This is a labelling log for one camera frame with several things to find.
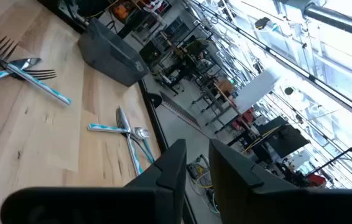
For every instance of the dark grey plastic bin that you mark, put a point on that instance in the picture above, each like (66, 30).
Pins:
(110, 53)

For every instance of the black clamp on table edge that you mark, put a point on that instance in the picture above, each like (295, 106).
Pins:
(155, 100)

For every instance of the white building pillar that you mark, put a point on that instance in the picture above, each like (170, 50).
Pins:
(257, 90)

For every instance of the person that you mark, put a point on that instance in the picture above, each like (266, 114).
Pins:
(205, 61)

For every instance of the orange device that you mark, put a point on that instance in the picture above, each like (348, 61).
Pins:
(120, 11)

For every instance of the black floor power strip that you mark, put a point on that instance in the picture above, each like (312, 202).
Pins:
(194, 169)

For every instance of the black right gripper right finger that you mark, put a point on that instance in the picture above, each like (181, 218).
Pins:
(257, 202)

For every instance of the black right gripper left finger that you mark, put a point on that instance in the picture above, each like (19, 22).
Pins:
(151, 202)

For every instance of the silver ventilation duct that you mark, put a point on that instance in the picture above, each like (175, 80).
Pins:
(340, 21)

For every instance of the black background monitor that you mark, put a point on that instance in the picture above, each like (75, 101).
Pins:
(285, 140)

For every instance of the wooden top workbench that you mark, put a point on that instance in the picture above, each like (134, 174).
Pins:
(222, 93)

